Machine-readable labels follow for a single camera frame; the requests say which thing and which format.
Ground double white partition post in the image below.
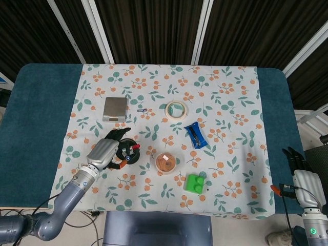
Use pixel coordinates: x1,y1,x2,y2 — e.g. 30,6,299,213
81,0,115,65

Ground green toy building block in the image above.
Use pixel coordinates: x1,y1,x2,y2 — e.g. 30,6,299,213
184,174,206,194

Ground grey-blue robot torso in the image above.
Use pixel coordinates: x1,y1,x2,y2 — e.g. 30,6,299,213
102,211,214,246

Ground floral print tablecloth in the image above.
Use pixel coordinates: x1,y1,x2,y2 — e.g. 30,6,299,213
48,64,276,221

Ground white metal frame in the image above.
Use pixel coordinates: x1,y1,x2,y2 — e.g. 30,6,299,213
294,107,328,135

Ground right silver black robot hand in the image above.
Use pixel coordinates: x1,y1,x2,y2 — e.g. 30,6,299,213
271,146,325,212

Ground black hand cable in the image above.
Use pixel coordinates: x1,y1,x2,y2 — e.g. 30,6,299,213
278,182,300,246

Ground silver digital scale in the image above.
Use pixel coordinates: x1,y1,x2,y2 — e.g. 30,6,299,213
102,97,129,122

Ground white shoe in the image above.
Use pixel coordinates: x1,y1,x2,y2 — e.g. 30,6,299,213
266,229,293,246

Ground black floor cable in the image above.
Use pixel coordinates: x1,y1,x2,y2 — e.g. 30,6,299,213
0,193,105,246

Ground slanted white partition post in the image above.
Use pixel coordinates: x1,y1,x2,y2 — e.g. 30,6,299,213
282,19,328,78

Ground teal table cover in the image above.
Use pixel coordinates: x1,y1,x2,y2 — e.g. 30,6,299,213
0,63,306,215

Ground masking tape roll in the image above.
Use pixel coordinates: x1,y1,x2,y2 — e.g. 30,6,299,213
164,100,189,121

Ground black mesh chair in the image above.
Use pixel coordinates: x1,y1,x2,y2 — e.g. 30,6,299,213
304,134,328,178

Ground single white partition post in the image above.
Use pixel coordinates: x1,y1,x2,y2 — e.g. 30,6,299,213
47,0,87,65

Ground wide white partition post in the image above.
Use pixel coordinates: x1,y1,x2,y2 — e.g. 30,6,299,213
190,0,214,65

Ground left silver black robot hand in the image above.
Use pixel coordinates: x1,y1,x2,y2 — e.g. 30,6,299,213
86,127,132,172

